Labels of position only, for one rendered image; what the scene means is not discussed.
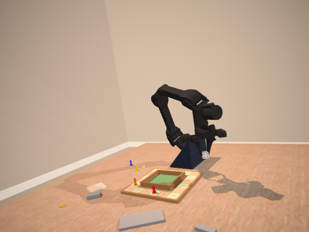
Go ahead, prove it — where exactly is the grey die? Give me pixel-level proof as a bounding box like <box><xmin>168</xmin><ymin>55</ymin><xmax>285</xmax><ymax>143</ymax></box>
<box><xmin>202</xmin><ymin>151</ymin><xmax>209</xmax><ymax>159</ymax></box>

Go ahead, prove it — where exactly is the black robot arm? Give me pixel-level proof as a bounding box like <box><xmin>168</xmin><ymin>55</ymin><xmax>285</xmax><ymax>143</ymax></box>
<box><xmin>151</xmin><ymin>84</ymin><xmax>223</xmax><ymax>150</ymax></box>

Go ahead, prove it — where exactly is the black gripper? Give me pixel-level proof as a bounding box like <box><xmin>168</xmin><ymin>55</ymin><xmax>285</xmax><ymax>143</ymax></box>
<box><xmin>180</xmin><ymin>119</ymin><xmax>227</xmax><ymax>156</ymax></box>

